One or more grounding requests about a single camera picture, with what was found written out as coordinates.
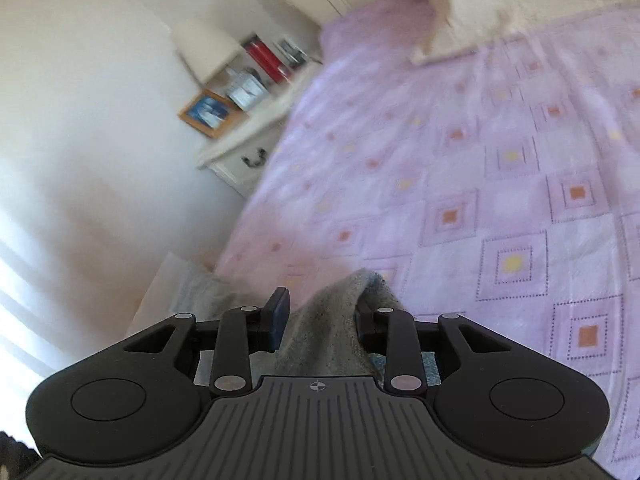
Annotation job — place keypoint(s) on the small white device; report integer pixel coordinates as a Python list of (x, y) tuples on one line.
[(292, 54)]

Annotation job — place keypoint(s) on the silver desk clock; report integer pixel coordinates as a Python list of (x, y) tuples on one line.
[(246, 89)]

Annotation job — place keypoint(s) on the grey speckled pants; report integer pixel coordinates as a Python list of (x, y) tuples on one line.
[(325, 330)]

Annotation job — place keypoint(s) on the cream lamp shade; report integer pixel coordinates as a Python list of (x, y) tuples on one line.
[(207, 47)]

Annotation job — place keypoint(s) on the wooden picture frame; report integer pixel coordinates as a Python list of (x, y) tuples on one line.
[(209, 112)]

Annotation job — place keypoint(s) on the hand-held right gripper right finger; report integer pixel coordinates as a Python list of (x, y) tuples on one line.
[(367, 327)]

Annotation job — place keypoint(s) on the red box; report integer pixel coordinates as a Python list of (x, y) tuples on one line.
[(267, 57)]

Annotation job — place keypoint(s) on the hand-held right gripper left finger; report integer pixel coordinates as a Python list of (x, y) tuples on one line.
[(278, 317)]

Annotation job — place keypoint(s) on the cream pillow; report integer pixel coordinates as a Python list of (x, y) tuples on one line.
[(525, 5)]

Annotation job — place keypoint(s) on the lilac patterned bed sheet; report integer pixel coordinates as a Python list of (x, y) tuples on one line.
[(450, 160)]

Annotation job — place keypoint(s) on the white nightstand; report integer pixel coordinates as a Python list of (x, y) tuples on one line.
[(250, 135)]

